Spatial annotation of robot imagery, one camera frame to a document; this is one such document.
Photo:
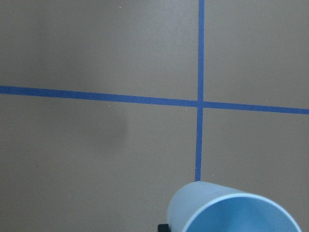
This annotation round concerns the light blue cup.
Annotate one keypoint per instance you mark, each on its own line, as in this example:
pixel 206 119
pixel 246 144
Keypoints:
pixel 207 207

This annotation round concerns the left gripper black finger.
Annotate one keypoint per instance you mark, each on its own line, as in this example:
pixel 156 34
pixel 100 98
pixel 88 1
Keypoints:
pixel 163 228

